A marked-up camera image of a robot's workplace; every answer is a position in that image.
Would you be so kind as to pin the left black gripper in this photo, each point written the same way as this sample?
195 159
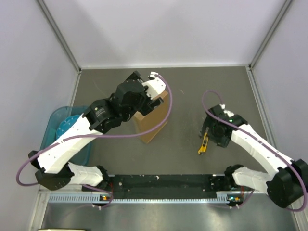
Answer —
149 104

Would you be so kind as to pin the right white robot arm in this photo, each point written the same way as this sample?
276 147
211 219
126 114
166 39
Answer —
284 180

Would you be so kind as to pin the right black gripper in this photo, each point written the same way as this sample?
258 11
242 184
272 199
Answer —
223 141

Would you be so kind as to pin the blue perforated plate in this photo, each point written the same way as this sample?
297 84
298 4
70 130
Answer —
65 125

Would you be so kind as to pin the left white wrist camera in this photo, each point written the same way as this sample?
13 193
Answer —
154 86

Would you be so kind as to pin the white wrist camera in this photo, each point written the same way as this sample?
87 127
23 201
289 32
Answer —
225 111
154 86

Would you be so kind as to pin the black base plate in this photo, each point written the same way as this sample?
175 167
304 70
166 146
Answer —
158 187

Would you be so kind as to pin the grey cable duct rail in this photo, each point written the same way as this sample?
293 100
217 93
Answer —
98 199

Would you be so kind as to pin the yellow utility knife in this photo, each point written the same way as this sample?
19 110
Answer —
203 147

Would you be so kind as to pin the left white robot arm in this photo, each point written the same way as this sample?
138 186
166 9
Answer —
54 168

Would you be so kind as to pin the brown cardboard express box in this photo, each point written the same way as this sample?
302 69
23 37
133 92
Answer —
145 123

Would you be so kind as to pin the teal plastic bin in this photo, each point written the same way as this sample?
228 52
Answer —
56 118

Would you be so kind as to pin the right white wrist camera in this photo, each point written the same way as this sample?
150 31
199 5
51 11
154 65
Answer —
225 111

